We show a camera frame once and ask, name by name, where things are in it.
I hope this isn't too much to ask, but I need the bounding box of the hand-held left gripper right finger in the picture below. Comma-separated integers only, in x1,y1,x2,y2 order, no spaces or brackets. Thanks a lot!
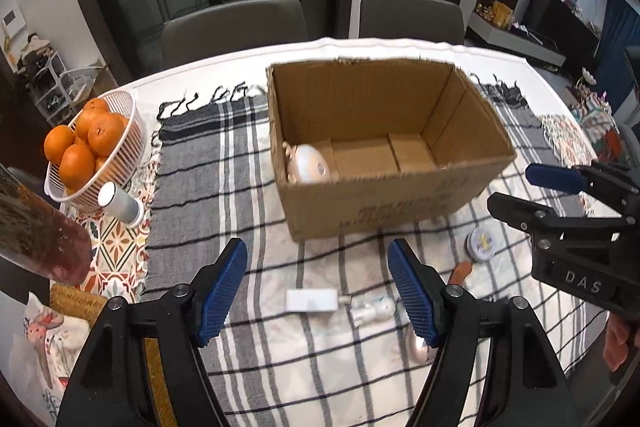
387,238,576,427

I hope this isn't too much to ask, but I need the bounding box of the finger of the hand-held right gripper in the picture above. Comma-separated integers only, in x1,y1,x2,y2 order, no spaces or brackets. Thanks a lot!
487,192,626,253
526,163,640,218

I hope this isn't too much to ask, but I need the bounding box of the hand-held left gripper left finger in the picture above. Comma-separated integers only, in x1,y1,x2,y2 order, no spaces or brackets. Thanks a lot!
56,237,249,427

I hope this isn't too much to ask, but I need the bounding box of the small white figurine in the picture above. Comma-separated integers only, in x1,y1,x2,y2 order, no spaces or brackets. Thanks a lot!
341,296,401,325

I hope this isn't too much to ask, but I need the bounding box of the round labelled tin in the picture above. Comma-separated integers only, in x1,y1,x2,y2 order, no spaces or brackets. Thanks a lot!
465,229,499,264

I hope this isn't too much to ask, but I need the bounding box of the silver egg-shaped device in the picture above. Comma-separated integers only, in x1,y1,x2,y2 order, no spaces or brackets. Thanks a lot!
407,329,437,364

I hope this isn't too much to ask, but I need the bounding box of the white rectangular charger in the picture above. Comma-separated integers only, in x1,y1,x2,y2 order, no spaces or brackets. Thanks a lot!
286,288,339,313

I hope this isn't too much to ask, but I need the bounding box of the brown cardboard box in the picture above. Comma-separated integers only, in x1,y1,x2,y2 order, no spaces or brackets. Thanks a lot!
266,57,518,243

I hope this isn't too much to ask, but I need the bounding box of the person's right hand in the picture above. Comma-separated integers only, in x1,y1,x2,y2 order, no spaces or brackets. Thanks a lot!
602,314,633,373

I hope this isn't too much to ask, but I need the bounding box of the grey plaid fringed cloth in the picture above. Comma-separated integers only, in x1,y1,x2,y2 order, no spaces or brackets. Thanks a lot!
140,77,601,427

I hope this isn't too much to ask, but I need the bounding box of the patterned white tablecloth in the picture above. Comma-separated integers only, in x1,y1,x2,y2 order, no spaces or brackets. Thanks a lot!
60,37,616,308

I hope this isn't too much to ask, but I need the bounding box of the white cylindrical speaker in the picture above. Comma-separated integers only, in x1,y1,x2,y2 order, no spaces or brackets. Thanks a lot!
97,182,146,228

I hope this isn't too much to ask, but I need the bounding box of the grey television stand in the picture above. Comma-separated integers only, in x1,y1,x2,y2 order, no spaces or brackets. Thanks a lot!
467,14,571,68

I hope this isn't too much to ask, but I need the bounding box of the blue curtain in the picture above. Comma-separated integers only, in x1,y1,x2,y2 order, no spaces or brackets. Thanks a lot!
597,0,640,118

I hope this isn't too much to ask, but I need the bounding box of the white pig-shaped ornament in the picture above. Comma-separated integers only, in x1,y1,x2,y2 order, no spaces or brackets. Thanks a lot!
282,143,332,184

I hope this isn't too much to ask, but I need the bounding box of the black television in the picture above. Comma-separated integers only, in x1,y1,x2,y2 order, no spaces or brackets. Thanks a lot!
525,0,601,52

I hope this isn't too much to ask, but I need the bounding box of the white slatted plastic basket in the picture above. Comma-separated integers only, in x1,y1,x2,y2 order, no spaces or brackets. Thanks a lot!
44,89,151,212

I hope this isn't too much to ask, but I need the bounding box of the yellow gift box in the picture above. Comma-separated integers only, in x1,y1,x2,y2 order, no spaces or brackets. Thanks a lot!
487,1,515,30

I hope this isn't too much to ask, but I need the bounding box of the bird print cushion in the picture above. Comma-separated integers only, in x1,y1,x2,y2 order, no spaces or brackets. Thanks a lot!
0,292,96,427

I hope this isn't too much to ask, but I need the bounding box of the glass jar with reddish contents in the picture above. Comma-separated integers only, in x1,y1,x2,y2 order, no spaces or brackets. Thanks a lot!
0,163,93,285

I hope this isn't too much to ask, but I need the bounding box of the pile of oranges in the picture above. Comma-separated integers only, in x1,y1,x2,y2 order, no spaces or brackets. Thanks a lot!
43,98,132,195

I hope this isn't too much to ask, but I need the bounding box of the grey dining chair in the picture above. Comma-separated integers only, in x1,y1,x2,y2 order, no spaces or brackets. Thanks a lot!
359,0,466,45
161,0,308,70

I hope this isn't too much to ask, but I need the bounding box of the dark side chair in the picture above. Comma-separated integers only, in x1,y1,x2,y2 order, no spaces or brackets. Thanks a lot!
7,166,51,208

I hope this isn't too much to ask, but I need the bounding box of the small floor cardboard box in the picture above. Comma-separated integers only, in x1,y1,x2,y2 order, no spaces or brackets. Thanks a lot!
90,62,121,98

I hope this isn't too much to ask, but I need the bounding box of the white storage rack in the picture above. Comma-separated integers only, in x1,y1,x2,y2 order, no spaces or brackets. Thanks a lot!
20,34,108,128

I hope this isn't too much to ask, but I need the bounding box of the orange-brown handled tool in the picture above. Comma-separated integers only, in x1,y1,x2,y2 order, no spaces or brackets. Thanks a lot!
448,261,476,285

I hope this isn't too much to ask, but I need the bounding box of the white wall panel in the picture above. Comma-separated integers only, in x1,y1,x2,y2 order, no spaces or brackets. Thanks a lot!
2,7,26,35

